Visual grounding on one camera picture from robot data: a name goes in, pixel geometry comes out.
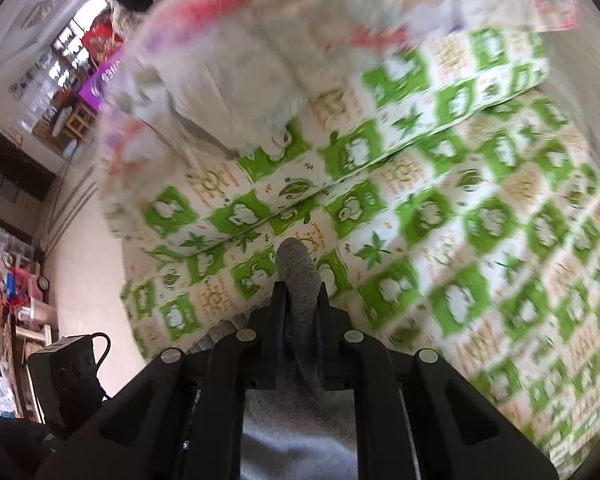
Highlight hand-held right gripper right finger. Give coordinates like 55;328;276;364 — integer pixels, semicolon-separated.
316;280;561;480

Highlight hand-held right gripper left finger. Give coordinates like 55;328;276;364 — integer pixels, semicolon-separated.
32;280;288;480

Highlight grey pants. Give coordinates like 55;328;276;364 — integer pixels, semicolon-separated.
187;237;361;480

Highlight cluttered shelf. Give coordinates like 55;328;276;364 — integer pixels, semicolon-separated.
0;230;56;421

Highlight folded green printed quilt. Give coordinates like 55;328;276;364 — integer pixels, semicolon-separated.
100;27;551;256

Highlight wooden stool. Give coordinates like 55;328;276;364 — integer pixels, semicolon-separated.
55;102;98;143

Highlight floral quilt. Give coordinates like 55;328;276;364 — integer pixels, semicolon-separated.
97;0;581;161

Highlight purple box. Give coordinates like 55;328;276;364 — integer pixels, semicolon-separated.
77;57;126;111

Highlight black cable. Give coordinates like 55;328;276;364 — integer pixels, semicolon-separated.
91;331;112;376

